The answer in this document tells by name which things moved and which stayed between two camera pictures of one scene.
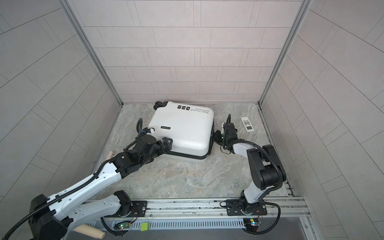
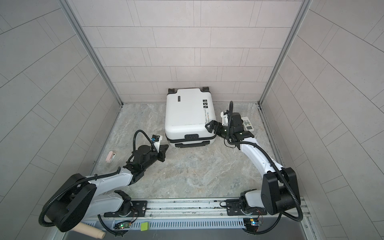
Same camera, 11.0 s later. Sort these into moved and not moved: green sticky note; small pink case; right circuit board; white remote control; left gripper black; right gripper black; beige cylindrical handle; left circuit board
Moved: left gripper black; right gripper black
Not moved: small pink case; left circuit board; green sticky note; right circuit board; beige cylindrical handle; white remote control
